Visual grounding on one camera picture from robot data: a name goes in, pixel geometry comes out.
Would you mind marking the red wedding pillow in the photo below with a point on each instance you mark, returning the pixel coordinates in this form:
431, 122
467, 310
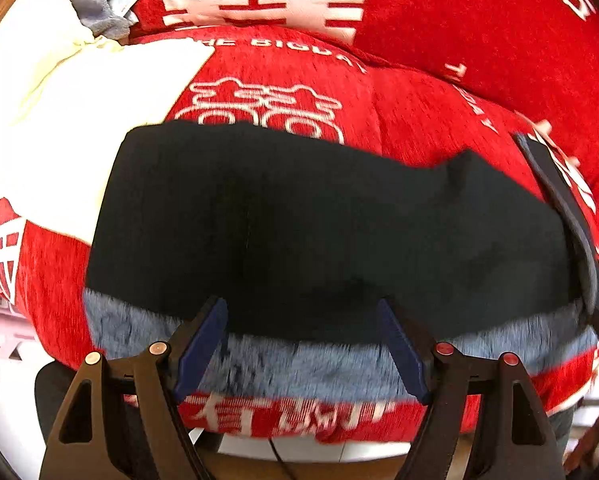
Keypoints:
540, 57

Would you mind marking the white bed sheet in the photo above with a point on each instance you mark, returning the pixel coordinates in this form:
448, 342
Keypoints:
67, 100

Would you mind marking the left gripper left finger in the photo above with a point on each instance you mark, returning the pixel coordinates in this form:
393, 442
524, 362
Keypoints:
119, 418

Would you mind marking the black fleece-lined pants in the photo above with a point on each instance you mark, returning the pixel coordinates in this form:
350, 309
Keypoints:
302, 238

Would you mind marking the red wedding quilt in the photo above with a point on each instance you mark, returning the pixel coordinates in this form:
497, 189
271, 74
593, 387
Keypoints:
285, 81

